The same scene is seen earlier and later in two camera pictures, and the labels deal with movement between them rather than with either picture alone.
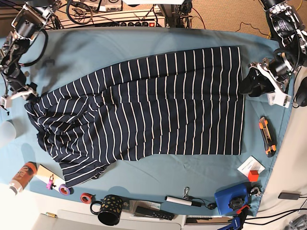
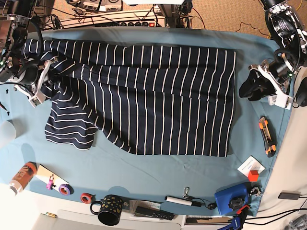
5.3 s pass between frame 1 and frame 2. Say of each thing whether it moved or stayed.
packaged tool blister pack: stayed
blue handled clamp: stayed
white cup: moved
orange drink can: stayed
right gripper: stayed
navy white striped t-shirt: moved
